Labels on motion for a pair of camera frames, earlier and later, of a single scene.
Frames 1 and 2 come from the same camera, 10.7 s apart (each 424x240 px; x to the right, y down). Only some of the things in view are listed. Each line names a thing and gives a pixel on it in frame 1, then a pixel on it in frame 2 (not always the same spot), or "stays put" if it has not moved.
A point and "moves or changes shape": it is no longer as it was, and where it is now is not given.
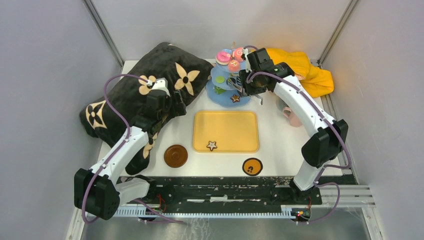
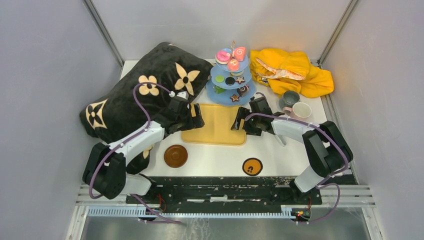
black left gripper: [179, 108] to [194, 122]
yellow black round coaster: [252, 166] stays put
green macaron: [220, 79] stays put
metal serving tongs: [240, 89] to [281, 139]
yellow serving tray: [231, 131] moves or changes shape
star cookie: [211, 145] moves or changes shape
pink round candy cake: [234, 66] stays put
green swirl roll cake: [219, 90] stays put
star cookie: [235, 98] stays put
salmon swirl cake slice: [238, 53] stays put
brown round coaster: [175, 156] stays put
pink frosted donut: [223, 58] stays put
